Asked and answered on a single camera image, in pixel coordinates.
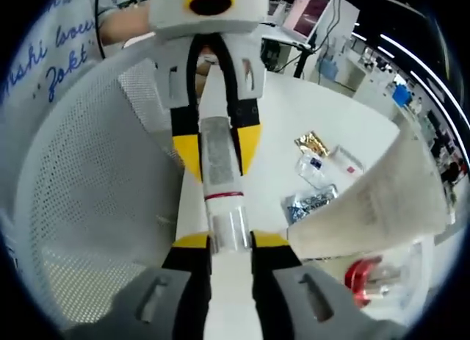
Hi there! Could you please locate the gold foil skincare sachet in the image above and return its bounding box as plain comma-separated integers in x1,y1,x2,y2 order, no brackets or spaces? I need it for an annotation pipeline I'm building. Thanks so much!
293,131,332,158

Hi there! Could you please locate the white mesh office chair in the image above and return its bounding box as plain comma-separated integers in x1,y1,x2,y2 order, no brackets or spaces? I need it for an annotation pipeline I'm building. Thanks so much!
0,42,206,340

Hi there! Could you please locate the silver navy skincare sachet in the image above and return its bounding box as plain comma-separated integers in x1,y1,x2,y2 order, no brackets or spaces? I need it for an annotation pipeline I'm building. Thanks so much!
281,184,339,225

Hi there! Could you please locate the white-framed monitor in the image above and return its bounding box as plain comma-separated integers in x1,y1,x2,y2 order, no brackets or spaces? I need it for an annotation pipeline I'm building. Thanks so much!
282,0,336,44

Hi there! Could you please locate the tall white skincare tube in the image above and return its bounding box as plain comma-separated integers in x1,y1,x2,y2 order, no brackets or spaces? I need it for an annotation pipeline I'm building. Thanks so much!
286,125,452,263

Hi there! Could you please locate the blue storage bin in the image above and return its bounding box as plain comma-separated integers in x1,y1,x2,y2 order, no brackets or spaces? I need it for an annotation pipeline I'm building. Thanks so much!
391,84,411,106

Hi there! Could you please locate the clear jar with red base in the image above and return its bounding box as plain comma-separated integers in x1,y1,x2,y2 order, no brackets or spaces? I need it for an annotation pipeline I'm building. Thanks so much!
343,244,423,308

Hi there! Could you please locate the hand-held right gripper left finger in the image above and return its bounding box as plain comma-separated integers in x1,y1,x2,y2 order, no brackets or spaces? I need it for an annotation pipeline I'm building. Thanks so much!
109,233,214,340

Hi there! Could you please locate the white shirt blue lettering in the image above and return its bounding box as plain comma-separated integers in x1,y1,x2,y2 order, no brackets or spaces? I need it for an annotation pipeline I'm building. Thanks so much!
0,0,111,109

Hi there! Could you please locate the blue water jug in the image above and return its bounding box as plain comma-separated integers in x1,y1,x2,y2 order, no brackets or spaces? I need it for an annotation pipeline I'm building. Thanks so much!
317,53,339,87

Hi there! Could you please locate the small clear skincare sachet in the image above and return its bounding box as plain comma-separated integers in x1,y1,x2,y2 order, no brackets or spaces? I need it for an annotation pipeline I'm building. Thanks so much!
295,152,333,189

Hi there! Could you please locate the small clear-cap skincare bottle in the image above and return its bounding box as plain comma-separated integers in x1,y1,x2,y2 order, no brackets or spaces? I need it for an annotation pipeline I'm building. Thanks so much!
198,115,254,256
325,145,367,181

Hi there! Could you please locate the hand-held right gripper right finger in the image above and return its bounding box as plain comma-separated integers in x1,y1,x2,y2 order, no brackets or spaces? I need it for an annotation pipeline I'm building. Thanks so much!
250,230,369,340

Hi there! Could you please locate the black cable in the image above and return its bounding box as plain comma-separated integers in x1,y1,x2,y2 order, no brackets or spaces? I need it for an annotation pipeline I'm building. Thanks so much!
93,0,108,61

